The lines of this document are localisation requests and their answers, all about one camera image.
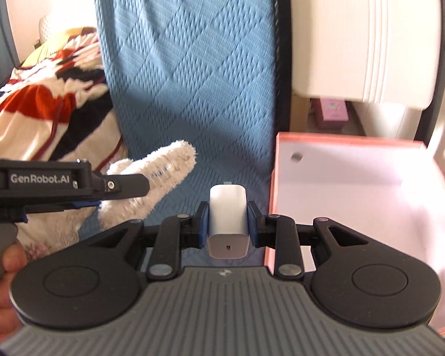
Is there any white charger block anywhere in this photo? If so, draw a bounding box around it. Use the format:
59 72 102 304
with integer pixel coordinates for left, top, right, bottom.
207 184 251 260

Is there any blue textured chair cover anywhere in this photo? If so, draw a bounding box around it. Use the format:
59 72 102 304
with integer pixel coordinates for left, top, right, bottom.
90 0 279 261

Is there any yellow pillow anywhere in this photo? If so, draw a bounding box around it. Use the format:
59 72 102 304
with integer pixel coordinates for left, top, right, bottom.
33 26 97 52

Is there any small pink box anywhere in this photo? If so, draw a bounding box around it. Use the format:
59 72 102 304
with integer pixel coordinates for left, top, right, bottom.
318 97 349 123

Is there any striped red black white blanket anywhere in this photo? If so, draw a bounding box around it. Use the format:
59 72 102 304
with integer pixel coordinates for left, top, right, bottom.
0 31 116 164

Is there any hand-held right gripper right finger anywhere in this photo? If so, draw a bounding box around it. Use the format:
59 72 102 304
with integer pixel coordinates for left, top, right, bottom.
246 200 370 279

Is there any person's left hand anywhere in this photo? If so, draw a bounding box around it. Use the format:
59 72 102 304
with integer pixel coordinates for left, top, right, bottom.
0 245 29 346

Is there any white plush toy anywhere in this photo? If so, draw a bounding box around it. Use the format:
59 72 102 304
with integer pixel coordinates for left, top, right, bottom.
76 139 197 236

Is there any pink cardboard box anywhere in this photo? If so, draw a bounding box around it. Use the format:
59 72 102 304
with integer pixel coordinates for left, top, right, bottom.
263 131 445 339

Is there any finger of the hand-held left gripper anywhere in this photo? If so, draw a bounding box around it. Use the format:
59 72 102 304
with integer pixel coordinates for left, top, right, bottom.
93 173 151 198

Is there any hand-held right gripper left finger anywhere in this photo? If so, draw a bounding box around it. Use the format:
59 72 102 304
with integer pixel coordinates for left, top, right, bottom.
87 202 210 281

